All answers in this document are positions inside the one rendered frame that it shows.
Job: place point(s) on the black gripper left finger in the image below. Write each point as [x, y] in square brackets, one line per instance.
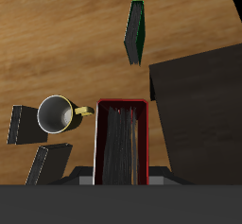
[82, 176]

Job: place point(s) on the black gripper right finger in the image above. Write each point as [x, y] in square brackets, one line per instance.
[159, 176]

